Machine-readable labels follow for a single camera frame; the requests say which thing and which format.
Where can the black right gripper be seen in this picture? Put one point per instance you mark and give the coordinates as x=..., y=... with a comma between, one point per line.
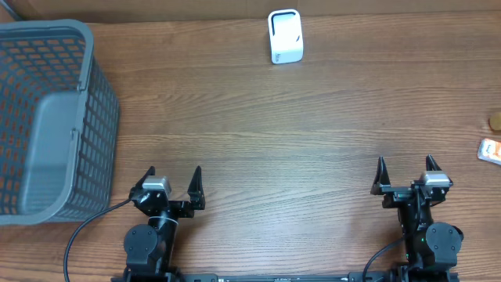
x=395, y=194

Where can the white barcode scanner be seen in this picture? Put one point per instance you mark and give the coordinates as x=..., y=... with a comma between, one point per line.
x=286, y=38

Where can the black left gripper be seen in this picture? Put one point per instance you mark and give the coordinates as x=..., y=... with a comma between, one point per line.
x=196, y=196

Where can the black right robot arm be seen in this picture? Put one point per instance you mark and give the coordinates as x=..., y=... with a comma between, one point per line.
x=431, y=248

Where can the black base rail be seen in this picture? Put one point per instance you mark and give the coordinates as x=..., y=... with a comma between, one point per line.
x=378, y=276

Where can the gold tube cap at edge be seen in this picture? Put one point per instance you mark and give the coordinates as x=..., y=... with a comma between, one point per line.
x=494, y=121

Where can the grey plastic basket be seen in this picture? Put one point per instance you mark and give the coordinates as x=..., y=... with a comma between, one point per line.
x=59, y=124

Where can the Kleenex tissue pack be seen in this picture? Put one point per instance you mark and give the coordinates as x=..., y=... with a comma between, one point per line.
x=490, y=151

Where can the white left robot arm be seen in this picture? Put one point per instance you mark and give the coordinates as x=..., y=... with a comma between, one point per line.
x=149, y=247

